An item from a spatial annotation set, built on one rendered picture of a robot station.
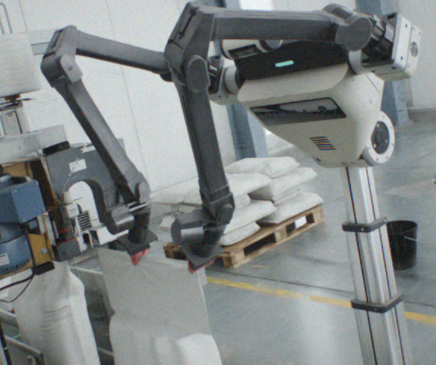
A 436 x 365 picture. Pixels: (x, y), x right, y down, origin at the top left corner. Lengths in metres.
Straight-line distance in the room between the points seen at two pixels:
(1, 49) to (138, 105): 5.37
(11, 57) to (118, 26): 5.37
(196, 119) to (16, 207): 0.56
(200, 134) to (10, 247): 0.64
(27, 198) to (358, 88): 0.88
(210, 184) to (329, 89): 0.41
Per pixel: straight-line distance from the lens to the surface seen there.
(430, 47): 10.12
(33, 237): 1.91
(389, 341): 1.99
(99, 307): 2.82
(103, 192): 2.01
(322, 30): 1.33
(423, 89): 10.26
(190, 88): 1.18
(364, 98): 1.61
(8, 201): 1.59
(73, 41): 1.59
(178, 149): 7.30
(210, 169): 1.33
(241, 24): 1.21
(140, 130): 7.00
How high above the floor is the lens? 1.48
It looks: 10 degrees down
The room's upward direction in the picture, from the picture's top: 12 degrees counter-clockwise
